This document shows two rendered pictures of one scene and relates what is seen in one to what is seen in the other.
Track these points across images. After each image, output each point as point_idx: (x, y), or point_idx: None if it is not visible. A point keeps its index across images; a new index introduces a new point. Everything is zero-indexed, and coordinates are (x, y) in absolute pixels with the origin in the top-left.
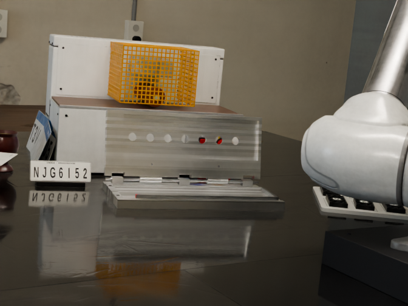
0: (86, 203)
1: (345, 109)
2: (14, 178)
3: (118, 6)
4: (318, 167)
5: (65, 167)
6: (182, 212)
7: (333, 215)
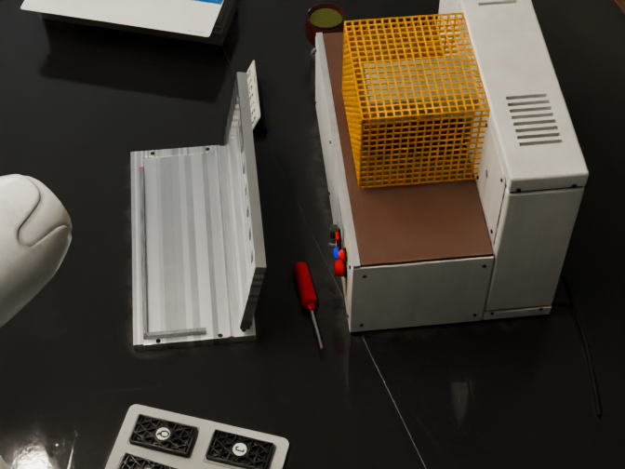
0: (154, 132)
1: None
2: (282, 68)
3: None
4: None
5: (253, 98)
6: (115, 223)
7: (109, 417)
